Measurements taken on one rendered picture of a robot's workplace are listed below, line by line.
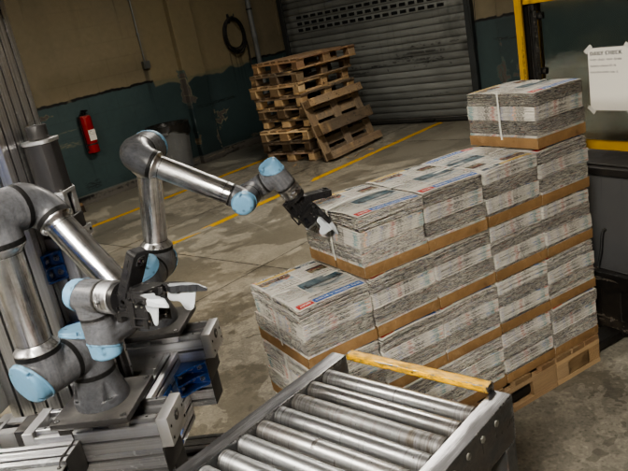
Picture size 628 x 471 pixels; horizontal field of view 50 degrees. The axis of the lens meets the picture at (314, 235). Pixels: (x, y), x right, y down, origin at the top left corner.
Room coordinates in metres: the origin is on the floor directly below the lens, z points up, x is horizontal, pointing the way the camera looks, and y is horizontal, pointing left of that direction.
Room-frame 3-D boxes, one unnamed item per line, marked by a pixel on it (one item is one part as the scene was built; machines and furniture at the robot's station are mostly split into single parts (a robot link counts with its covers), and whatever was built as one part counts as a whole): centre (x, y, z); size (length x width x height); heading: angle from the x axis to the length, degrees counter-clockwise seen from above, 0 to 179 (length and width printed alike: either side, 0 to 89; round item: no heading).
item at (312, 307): (2.46, -0.33, 0.42); 1.17 x 0.39 x 0.83; 118
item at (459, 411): (1.50, -0.12, 0.77); 0.47 x 0.05 x 0.05; 46
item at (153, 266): (2.20, 0.60, 0.98); 0.13 x 0.12 x 0.14; 170
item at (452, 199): (2.53, -0.45, 0.95); 0.38 x 0.29 x 0.23; 26
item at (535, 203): (2.66, -0.71, 0.86); 0.38 x 0.29 x 0.04; 28
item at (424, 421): (1.45, -0.08, 0.77); 0.47 x 0.05 x 0.05; 46
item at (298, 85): (9.25, -0.28, 0.65); 1.33 x 0.94 x 1.30; 140
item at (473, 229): (2.52, -0.45, 0.86); 0.38 x 0.29 x 0.04; 26
